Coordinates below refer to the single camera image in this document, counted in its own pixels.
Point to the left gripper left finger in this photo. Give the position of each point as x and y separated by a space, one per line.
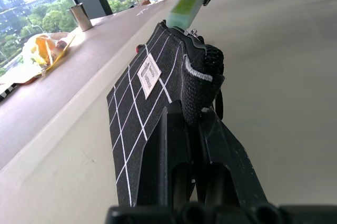
168 160

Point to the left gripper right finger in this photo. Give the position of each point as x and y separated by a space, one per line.
226 171

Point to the green highlighter pen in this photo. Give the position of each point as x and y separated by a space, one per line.
188 5

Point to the black white-grid pencil case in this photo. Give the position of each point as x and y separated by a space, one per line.
137 108

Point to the clear bag of yellow items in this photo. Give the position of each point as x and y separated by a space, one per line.
42 50

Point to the steel cup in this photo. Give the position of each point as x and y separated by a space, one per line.
80 17

